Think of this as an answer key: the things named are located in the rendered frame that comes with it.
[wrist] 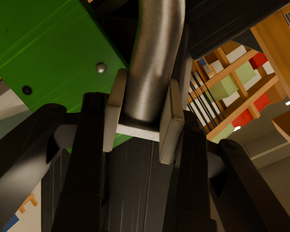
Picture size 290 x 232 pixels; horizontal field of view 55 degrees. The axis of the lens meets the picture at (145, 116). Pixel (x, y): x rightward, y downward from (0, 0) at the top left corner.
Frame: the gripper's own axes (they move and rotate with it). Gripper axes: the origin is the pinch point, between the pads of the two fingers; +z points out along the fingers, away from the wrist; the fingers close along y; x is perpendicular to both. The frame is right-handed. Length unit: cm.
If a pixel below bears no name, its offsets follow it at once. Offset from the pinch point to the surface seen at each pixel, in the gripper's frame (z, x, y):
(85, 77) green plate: 9.8, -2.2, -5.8
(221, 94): 305, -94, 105
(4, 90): 21.8, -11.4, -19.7
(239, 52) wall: 847, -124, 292
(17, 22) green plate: 9.8, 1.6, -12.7
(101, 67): 9.4, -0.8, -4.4
